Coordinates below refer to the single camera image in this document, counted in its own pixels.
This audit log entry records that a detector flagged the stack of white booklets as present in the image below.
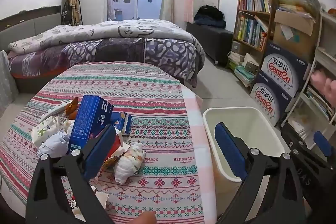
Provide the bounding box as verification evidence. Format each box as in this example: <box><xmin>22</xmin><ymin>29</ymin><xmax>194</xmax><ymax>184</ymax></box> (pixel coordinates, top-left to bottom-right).
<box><xmin>287</xmin><ymin>116</ymin><xmax>314</xmax><ymax>142</ymax></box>

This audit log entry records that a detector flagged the printed white tissue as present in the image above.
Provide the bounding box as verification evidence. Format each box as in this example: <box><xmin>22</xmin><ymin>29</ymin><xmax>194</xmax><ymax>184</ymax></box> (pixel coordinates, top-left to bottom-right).
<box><xmin>114</xmin><ymin>141</ymin><xmax>147</xmax><ymax>185</ymax></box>

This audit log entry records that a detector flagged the patterned striped tablecloth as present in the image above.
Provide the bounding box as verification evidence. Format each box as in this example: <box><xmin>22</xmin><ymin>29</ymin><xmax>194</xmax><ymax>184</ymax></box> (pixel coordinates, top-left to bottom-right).
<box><xmin>0</xmin><ymin>61</ymin><xmax>205</xmax><ymax>224</ymax></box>

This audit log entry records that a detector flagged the white plastic trash bin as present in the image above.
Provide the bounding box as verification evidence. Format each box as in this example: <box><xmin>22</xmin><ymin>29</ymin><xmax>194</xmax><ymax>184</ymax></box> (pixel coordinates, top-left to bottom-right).
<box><xmin>202</xmin><ymin>106</ymin><xmax>286</xmax><ymax>183</ymax></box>

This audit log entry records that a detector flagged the orange brown wrapper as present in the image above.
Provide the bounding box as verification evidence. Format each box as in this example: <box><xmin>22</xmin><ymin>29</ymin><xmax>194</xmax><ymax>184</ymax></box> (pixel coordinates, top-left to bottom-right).
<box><xmin>64</xmin><ymin>97</ymin><xmax>79</xmax><ymax>119</ymax></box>

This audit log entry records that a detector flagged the stack of flat books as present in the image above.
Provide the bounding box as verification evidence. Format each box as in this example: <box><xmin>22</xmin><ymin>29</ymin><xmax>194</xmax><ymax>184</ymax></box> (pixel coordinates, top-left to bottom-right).
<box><xmin>228</xmin><ymin>51</ymin><xmax>259</xmax><ymax>88</ymax></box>

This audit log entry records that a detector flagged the beige storage box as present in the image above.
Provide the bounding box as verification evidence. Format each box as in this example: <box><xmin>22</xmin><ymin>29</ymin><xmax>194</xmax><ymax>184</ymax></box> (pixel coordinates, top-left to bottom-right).
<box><xmin>243</xmin><ymin>53</ymin><xmax>260</xmax><ymax>73</ymax></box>

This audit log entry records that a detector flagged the grey bed headboard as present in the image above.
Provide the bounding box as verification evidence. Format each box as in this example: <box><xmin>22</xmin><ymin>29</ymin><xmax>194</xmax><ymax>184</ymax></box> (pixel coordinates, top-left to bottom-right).
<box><xmin>0</xmin><ymin>5</ymin><xmax>63</xmax><ymax>51</ymax></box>

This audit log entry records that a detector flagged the grey lace cloth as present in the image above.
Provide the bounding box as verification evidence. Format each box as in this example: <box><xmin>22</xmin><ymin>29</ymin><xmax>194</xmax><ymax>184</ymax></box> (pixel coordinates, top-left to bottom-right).
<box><xmin>0</xmin><ymin>51</ymin><xmax>19</xmax><ymax>109</ymax></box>

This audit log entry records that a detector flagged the person's left hand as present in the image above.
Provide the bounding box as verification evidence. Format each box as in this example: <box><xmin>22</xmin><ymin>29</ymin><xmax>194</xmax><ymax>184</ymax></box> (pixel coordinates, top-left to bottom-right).
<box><xmin>130</xmin><ymin>212</ymin><xmax>157</xmax><ymax>224</ymax></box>

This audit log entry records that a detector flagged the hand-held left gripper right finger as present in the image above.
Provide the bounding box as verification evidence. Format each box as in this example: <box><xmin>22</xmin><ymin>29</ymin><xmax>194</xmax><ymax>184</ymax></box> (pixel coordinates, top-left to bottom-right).
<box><xmin>214</xmin><ymin>122</ymin><xmax>306</xmax><ymax>224</ymax></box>

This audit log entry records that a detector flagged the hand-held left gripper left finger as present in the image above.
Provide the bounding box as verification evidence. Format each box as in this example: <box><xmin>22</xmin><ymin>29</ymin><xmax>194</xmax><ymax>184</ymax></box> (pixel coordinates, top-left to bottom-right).
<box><xmin>25</xmin><ymin>124</ymin><xmax>117</xmax><ymax>224</ymax></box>

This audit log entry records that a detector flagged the pile of dark clothes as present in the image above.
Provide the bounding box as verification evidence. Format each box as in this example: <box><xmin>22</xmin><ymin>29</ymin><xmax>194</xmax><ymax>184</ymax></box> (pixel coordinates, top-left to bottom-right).
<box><xmin>194</xmin><ymin>5</ymin><xmax>227</xmax><ymax>29</ymax></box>

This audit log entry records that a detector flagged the purple patterned blanket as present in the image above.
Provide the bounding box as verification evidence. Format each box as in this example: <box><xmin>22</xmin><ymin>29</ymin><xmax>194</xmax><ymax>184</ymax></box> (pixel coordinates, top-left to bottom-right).
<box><xmin>8</xmin><ymin>36</ymin><xmax>206</xmax><ymax>88</ymax></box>

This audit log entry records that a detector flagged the white shelf rack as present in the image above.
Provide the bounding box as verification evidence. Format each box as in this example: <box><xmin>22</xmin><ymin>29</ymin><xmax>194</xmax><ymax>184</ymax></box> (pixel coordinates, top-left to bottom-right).
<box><xmin>280</xmin><ymin>10</ymin><xmax>336</xmax><ymax>151</ymax></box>

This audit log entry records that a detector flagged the red and white cup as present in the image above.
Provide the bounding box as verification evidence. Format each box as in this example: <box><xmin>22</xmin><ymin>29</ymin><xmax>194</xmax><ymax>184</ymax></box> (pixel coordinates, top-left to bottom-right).
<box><xmin>104</xmin><ymin>128</ymin><xmax>124</xmax><ymax>161</ymax></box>

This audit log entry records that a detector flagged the stack of thin books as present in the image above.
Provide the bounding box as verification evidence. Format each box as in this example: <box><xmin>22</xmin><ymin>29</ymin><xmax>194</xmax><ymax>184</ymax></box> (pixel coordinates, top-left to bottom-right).
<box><xmin>306</xmin><ymin>85</ymin><xmax>334</xmax><ymax>119</ymax></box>

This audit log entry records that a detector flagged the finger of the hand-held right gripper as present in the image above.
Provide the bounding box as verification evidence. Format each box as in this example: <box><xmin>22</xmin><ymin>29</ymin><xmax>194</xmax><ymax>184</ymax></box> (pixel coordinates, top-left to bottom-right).
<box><xmin>313</xmin><ymin>131</ymin><xmax>333</xmax><ymax>158</ymax></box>

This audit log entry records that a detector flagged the pink hanging cloth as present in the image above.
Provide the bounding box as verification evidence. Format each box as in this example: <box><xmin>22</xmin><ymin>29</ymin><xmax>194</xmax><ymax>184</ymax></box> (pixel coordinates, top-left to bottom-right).
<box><xmin>184</xmin><ymin>0</ymin><xmax>196</xmax><ymax>24</ymax></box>

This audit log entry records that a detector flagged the blue water carton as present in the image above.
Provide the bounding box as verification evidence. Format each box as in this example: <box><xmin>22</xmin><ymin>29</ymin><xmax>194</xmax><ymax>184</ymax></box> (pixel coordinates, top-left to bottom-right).
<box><xmin>261</xmin><ymin>40</ymin><xmax>311</xmax><ymax>98</ymax></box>
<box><xmin>249</xmin><ymin>73</ymin><xmax>300</xmax><ymax>126</ymax></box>

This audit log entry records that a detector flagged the black bag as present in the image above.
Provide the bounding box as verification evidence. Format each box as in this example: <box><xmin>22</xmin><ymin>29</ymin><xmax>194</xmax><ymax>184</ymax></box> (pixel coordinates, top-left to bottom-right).
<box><xmin>61</xmin><ymin>0</ymin><xmax>74</xmax><ymax>26</ymax></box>

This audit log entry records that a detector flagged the brown cardboard box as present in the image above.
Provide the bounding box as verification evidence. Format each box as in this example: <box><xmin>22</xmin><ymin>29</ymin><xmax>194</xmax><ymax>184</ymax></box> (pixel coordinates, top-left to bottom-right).
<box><xmin>273</xmin><ymin>10</ymin><xmax>317</xmax><ymax>63</ymax></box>

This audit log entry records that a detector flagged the dark storage bench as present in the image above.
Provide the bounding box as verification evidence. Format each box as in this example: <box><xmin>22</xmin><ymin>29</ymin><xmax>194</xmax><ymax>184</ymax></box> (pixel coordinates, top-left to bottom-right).
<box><xmin>186</xmin><ymin>22</ymin><xmax>234</xmax><ymax>64</ymax></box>

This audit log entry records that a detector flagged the pink checked cloth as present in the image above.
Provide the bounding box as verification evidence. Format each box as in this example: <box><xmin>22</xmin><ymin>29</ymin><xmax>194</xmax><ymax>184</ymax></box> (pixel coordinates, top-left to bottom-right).
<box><xmin>181</xmin><ymin>82</ymin><xmax>219</xmax><ymax>224</ymax></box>

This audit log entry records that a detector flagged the large blue cardboard box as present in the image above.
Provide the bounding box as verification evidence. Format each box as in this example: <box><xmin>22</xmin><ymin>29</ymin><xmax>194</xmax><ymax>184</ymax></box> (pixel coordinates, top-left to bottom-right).
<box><xmin>67</xmin><ymin>95</ymin><xmax>114</xmax><ymax>156</ymax></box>

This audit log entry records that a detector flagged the small blue box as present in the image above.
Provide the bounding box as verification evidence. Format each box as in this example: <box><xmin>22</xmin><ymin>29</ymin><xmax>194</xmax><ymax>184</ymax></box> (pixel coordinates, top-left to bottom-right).
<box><xmin>110</xmin><ymin>111</ymin><xmax>132</xmax><ymax>135</ymax></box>

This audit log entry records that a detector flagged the small grey storage box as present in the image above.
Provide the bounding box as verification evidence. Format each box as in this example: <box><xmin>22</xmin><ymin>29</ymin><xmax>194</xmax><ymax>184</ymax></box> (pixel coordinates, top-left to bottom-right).
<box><xmin>231</xmin><ymin>40</ymin><xmax>247</xmax><ymax>55</ymax></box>

